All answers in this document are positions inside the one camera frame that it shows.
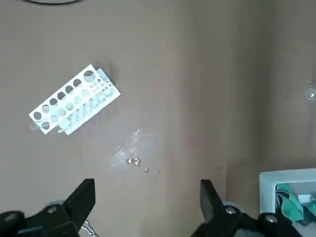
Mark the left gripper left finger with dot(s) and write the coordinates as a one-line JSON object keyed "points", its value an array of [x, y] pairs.
{"points": [[79, 202]]}

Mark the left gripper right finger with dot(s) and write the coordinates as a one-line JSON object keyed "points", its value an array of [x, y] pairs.
{"points": [[212, 207]]}

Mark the white plastic box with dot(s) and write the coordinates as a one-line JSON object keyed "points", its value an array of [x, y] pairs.
{"points": [[267, 187]]}

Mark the clear liquid spill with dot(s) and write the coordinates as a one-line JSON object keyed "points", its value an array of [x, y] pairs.
{"points": [[134, 161]]}

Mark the white test tube rack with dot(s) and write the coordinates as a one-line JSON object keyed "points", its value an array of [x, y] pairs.
{"points": [[108, 95]]}

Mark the metal crucible tongs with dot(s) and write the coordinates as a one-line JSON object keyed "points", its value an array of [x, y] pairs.
{"points": [[89, 229]]}

